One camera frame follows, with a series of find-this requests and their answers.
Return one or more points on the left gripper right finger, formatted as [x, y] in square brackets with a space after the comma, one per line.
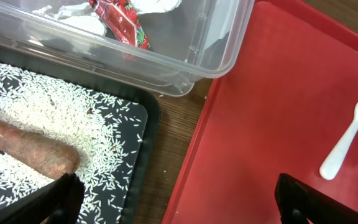
[299, 203]

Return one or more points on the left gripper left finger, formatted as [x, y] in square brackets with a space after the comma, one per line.
[57, 202]

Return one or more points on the orange carrot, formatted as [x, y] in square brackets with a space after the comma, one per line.
[48, 157]

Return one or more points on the white plastic spoon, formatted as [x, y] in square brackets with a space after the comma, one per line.
[334, 160]

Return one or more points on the white tissue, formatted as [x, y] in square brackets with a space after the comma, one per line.
[82, 17]

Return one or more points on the red snack wrapper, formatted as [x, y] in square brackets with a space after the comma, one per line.
[121, 18]

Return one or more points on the spilled rice pile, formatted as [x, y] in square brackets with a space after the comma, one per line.
[106, 130]

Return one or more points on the black tray bin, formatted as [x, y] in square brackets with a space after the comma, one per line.
[94, 82]

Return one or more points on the red serving tray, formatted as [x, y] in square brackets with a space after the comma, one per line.
[281, 109]

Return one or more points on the clear plastic bin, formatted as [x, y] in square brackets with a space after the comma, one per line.
[198, 39]

